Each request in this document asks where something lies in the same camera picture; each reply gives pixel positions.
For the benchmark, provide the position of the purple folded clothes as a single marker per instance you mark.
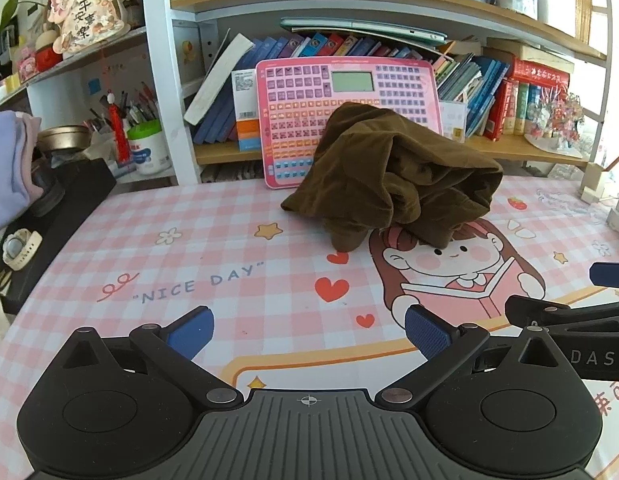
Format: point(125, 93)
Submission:
point(9, 165)

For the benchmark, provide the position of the white charger blocks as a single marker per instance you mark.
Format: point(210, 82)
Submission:
point(617, 217)

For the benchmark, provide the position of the red thick book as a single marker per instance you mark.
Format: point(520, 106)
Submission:
point(539, 74)

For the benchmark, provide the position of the bundle of pens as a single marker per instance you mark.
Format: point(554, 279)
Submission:
point(139, 107)

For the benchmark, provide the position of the pink toy learning keyboard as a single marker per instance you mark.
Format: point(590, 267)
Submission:
point(289, 110)

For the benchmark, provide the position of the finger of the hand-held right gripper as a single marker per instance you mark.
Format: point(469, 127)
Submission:
point(612, 275)
point(539, 312)

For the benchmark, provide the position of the small white card box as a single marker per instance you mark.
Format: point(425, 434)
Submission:
point(453, 120)

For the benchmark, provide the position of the pink checkered cartoon desk mat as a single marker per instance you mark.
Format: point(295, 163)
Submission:
point(189, 240)

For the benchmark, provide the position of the wooden pencil holder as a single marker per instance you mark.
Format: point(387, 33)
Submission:
point(597, 175)

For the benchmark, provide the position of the white jar pen holder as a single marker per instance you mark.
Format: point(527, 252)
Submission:
point(149, 152)

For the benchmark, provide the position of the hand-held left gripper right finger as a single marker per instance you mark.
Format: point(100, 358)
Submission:
point(429, 335)

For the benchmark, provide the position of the white wooden bookshelf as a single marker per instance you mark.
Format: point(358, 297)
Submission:
point(159, 60)

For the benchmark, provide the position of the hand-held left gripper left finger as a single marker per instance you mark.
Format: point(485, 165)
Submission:
point(192, 332)

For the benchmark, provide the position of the brown pants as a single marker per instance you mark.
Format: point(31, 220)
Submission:
point(389, 175)

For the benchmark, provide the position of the white orange box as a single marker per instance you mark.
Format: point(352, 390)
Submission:
point(245, 110)

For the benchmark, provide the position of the bronze bowl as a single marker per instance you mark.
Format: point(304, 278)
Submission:
point(64, 137)

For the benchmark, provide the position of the thick white book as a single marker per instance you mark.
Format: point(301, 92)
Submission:
point(219, 77)

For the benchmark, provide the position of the row of upright books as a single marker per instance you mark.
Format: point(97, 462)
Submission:
point(469, 90)

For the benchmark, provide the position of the black box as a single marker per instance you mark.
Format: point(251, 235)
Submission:
point(74, 195)

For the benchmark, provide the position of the crystal flower ornament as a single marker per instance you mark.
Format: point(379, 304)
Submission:
point(554, 115)

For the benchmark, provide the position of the white wristwatch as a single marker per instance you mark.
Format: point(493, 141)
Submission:
point(19, 247)

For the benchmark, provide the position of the red tassel ornament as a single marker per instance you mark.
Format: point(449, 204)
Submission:
point(119, 135)

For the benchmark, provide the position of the cartoon plaque decoration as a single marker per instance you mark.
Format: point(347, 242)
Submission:
point(89, 10)

